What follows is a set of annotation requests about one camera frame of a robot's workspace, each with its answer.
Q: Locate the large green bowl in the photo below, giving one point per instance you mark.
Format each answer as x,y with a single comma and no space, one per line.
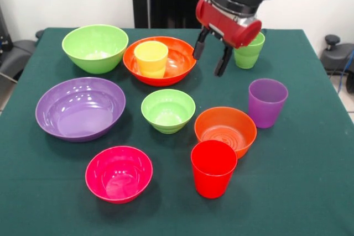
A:
95,53

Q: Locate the yellow cup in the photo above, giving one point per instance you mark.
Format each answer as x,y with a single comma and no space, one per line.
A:
150,62

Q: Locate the red cup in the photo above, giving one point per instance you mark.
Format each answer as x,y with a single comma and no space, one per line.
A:
213,175

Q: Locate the black pedestal leg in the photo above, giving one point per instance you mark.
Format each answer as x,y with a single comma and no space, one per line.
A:
334,56
16,56

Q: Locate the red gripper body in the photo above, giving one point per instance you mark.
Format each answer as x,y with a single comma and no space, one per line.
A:
235,28

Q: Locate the green cup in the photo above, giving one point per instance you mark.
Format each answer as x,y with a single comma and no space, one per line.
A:
249,56

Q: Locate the pink bowl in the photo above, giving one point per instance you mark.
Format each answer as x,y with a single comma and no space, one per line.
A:
119,178

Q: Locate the large orange-red bowl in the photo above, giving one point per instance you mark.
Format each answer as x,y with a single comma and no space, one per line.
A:
182,62

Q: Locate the small orange bowl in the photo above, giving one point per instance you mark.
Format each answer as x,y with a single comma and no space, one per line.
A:
225,125

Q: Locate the large purple bowl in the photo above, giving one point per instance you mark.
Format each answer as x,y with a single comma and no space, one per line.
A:
80,114

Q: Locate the small green bowl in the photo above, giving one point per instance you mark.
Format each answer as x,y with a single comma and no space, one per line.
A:
167,114

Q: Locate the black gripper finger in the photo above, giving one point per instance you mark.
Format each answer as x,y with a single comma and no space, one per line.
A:
222,62
199,46

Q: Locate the dark green tablecloth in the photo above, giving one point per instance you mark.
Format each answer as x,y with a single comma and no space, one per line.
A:
276,191

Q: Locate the purple cup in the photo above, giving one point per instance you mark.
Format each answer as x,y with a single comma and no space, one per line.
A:
266,106

